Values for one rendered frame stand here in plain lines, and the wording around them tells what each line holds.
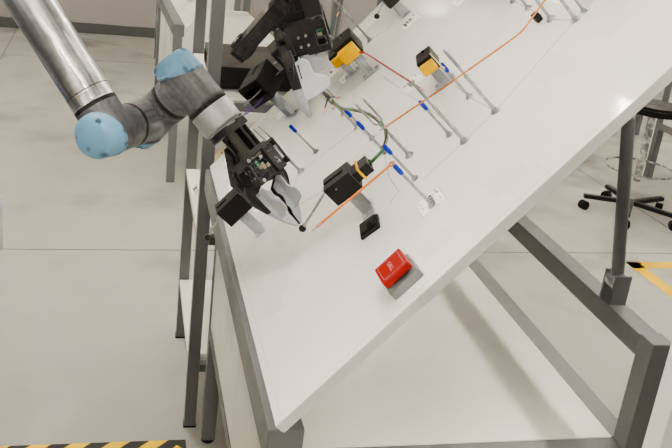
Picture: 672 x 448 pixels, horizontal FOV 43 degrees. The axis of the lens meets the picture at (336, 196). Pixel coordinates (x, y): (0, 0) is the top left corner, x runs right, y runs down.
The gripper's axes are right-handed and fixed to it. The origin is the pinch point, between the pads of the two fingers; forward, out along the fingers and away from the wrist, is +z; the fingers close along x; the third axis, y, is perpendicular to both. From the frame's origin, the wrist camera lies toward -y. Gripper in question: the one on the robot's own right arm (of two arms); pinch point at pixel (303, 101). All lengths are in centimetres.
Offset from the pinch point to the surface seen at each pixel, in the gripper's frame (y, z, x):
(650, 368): 43, 49, -27
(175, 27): -89, 69, 300
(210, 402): -62, 111, 60
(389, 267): 7.6, 18.1, -25.7
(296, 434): -12, 35, -38
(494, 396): 18, 58, -16
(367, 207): 4.9, 22.0, -1.0
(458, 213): 19.5, 16.3, -18.8
